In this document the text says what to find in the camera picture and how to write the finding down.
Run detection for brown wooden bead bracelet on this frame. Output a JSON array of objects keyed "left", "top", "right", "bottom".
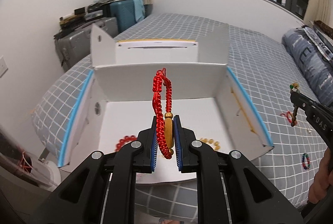
[{"left": 289, "top": 81, "right": 300, "bottom": 128}]

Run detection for red cord bracelet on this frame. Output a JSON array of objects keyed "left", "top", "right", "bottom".
[
  {"left": 280, "top": 110, "right": 294, "bottom": 122},
  {"left": 151, "top": 67, "right": 174, "bottom": 160}
]

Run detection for multicolour glass bead bracelet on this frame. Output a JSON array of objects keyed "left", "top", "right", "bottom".
[{"left": 301, "top": 152, "right": 312, "bottom": 170}]

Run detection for yellow amber bead bracelet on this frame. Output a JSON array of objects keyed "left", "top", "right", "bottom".
[{"left": 199, "top": 137, "right": 222, "bottom": 151}]

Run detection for red large bead bracelet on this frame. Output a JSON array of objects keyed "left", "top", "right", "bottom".
[{"left": 114, "top": 135, "right": 138, "bottom": 153}]

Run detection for right hand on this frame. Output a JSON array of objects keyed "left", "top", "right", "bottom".
[{"left": 308, "top": 148, "right": 332, "bottom": 204}]

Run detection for folded blue grey duvet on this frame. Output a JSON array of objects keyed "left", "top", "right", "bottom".
[{"left": 282, "top": 26, "right": 332, "bottom": 108}]

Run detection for white device on floor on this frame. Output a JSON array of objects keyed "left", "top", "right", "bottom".
[{"left": 30, "top": 158, "right": 62, "bottom": 191}]

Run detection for grey checked bed sheet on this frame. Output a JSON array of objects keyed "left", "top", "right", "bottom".
[{"left": 32, "top": 14, "right": 332, "bottom": 223}]

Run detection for stacked pillows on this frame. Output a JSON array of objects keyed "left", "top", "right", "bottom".
[{"left": 302, "top": 20, "right": 332, "bottom": 64}]

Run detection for blue yellow cardboard box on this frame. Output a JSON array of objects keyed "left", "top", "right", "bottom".
[{"left": 57, "top": 23, "right": 274, "bottom": 185}]

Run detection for grey suitcase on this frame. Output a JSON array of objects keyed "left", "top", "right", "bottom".
[{"left": 55, "top": 17, "right": 119, "bottom": 72}]

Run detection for clutter pile on suitcases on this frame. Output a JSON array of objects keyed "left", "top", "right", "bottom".
[{"left": 54, "top": 0, "right": 123, "bottom": 40}]

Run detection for teal suitcase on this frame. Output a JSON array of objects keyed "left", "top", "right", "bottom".
[{"left": 109, "top": 0, "right": 146, "bottom": 33}]

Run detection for white wall socket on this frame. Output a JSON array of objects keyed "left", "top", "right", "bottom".
[{"left": 0, "top": 56, "right": 8, "bottom": 77}]

